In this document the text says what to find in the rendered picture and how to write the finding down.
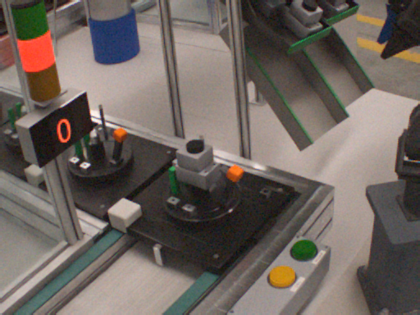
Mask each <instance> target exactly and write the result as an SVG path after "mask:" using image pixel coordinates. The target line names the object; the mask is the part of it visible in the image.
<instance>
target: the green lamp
mask: <svg viewBox="0 0 420 315"><path fill-rule="evenodd" d="M46 12H47V11H46V9H45V4H44V0H42V1H41V2H39V3H38V4H35V5H34V6H32V7H27V8H19V9H14V8H11V15H12V17H13V18H12V19H13V22H14V26H15V31H16V37H17V39H18V40H21V41H28V40H31V39H37V38H39V37H42V36H43V35H45V34H47V33H48V32H49V26H48V19H47V18H48V17H47V14H46Z"/></svg>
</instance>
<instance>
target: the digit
mask: <svg viewBox="0 0 420 315"><path fill-rule="evenodd" d="M48 121H49V124H50V130H51V132H52V139H53V142H54V144H55V149H56V153H57V154H58V153H59V152H60V151H62V150H63V149H64V148H65V147H67V146H69V144H71V143H73V141H75V140H76V139H78V138H77V132H76V128H75V120H74V117H73V114H72V108H71V105H70V106H69V107H67V108H64V109H63V110H61V111H60V112H59V113H58V114H57V115H55V116H54V117H51V118H50V119H48Z"/></svg>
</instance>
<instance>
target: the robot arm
mask: <svg viewBox="0 0 420 315"><path fill-rule="evenodd" d="M387 1H388V3H389V4H390V5H388V4H386V10H387V17H386V20H385V24H384V25H383V27H382V28H381V32H380V34H379V36H378V39H377V42H378V43H379V44H383V43H385V42H387V41H388V42H387V43H386V46H385V47H384V48H383V50H382V52H381V58H382V59H383V60H386V59H387V58H390V57H392V56H394V55H396V54H399V53H401V52H403V51H405V50H408V49H410V48H413V47H415V46H417V47H418V46H419V44H420V0H387ZM404 154H405V157H408V160H404ZM409 160H412V161H409ZM414 161H417V162H414ZM395 173H396V174H397V176H398V177H397V180H406V182H405V188H404V194H397V195H396V196H395V198H396V200H397V202H398V204H399V206H400V208H401V210H402V212H403V214H404V216H405V218H406V220H407V221H419V220H420V103H419V104H418V105H417V106H416V107H414V109H413V110H412V112H411V113H410V117H409V126H408V129H404V132H403V133H402V135H401V136H400V137H399V138H398V144H397V154H396V159H395Z"/></svg>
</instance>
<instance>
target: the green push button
mask: <svg viewBox="0 0 420 315"><path fill-rule="evenodd" d="M316 251H317V246H316V245H315V244H314V242H312V241H310V240H299V241H297V242H295V243H294V244H293V246H292V254H293V255H294V257H295V258H298V259H301V260H306V259H309V258H312V257H313V256H314V255H315V253H316Z"/></svg>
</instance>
